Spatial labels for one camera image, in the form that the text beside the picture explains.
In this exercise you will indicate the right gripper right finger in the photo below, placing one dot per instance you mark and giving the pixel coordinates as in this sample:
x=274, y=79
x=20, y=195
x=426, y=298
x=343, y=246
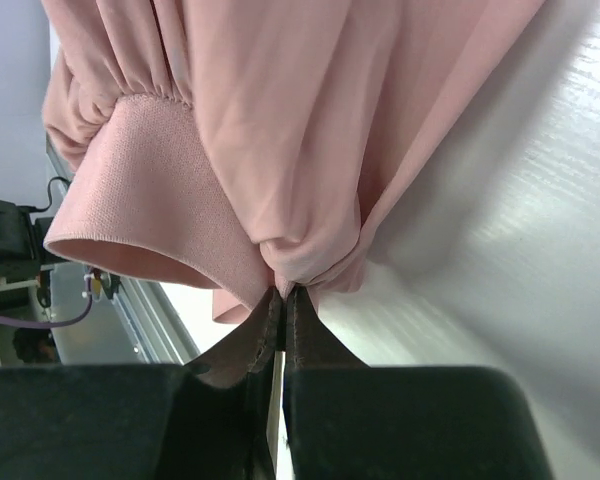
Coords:
x=348, y=420

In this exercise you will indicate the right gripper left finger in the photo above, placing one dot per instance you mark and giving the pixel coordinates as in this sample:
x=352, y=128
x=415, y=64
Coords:
x=206, y=419

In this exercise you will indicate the pink skirt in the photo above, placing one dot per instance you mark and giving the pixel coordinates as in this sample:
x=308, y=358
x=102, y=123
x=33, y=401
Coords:
x=241, y=145

